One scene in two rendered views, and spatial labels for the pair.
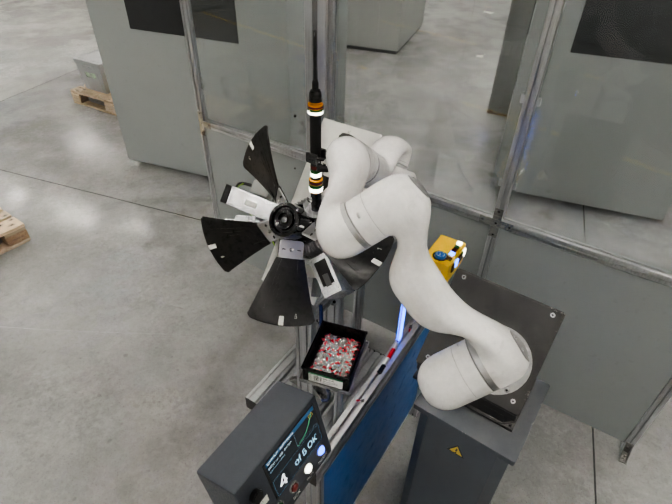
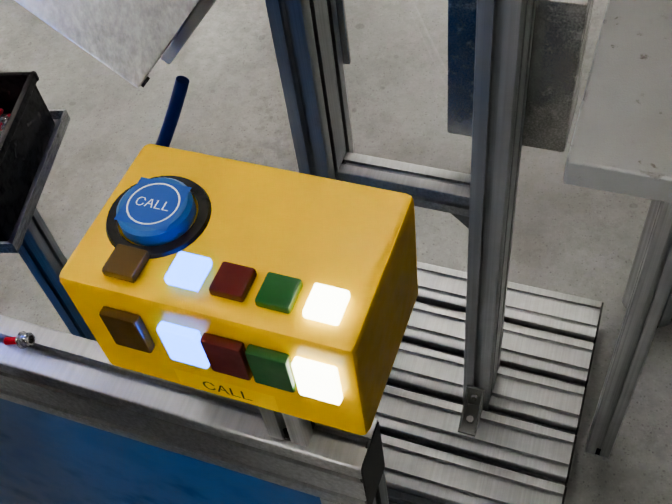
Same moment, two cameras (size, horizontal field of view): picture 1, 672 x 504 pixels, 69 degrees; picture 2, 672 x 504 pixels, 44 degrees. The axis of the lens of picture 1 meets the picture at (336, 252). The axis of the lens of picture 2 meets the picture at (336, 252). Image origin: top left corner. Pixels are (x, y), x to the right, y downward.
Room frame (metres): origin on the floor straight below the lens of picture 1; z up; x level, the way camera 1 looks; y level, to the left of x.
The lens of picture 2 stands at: (1.41, -0.67, 1.39)
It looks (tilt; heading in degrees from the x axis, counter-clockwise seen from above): 52 degrees down; 85
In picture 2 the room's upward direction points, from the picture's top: 9 degrees counter-clockwise
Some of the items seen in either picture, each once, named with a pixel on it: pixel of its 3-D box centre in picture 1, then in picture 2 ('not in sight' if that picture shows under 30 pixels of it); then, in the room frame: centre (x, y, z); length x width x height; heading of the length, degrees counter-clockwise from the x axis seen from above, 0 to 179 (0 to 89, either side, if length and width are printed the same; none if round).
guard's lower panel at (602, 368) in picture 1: (396, 268); not in sight; (1.93, -0.32, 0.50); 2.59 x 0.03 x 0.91; 58
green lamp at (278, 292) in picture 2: not in sight; (278, 292); (1.40, -0.44, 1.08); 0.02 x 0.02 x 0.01; 58
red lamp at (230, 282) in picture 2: not in sight; (232, 281); (1.38, -0.43, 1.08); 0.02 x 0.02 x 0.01; 58
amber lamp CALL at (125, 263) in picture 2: not in sight; (126, 263); (1.33, -0.40, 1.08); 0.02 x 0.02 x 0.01; 58
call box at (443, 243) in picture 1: (443, 260); (254, 291); (1.39, -0.39, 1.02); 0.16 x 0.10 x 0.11; 148
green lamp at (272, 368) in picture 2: not in sight; (271, 368); (1.39, -0.46, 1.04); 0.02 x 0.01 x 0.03; 148
